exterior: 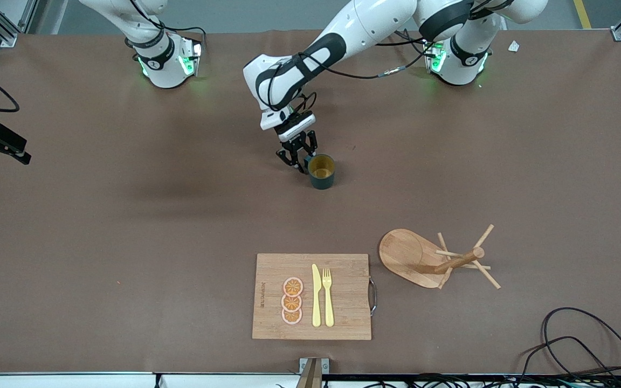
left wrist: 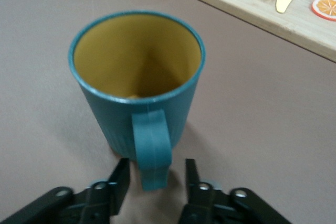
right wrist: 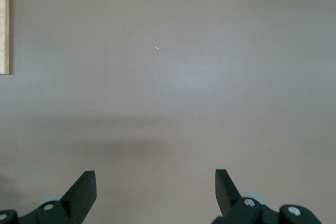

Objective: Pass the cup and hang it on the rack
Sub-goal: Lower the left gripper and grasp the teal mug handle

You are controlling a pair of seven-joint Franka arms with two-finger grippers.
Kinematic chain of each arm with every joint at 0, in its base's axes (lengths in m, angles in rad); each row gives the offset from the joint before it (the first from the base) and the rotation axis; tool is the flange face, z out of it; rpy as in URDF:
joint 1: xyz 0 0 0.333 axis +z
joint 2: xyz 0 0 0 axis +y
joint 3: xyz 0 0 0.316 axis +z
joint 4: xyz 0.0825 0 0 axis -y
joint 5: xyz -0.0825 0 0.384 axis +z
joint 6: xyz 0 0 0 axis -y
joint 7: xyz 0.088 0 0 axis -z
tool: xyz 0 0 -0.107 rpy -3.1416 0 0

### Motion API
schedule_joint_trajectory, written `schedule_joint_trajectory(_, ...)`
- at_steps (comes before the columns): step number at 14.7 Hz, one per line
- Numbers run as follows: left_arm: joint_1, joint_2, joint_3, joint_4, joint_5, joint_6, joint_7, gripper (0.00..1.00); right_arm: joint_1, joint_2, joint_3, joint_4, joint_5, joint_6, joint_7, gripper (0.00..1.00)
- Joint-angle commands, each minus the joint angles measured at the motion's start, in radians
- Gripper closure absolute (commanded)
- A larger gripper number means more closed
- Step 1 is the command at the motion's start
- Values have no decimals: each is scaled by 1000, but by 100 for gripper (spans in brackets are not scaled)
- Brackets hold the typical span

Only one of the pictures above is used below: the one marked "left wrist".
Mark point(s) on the teal cup with yellow inside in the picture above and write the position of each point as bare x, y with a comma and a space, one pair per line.
118, 119

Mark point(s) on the orange slice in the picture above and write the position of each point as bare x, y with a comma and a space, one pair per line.
326, 7

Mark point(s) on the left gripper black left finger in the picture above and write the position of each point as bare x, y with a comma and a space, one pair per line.
102, 200

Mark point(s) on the brown table cover sheet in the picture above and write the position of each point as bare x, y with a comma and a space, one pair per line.
39, 77

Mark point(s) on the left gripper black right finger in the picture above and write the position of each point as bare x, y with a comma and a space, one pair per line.
207, 203

